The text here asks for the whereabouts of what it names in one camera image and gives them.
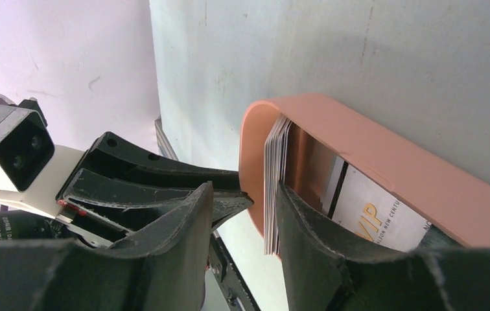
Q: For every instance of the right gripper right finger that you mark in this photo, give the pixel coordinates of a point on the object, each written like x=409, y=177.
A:
x=327, y=267

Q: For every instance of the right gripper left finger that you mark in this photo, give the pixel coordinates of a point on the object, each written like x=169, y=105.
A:
x=160, y=267

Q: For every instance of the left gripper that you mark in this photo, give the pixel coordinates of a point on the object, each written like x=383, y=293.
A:
x=124, y=189

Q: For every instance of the white VIP card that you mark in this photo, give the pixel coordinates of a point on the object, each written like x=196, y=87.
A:
x=363, y=207

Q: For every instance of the stack of cards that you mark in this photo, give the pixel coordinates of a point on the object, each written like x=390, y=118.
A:
x=274, y=162

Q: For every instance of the pink plastic tray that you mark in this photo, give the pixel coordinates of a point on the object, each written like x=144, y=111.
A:
x=451, y=198

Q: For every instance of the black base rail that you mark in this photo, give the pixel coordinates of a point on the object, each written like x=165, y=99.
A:
x=235, y=292

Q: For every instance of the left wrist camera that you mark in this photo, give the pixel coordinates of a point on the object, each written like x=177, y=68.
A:
x=25, y=147

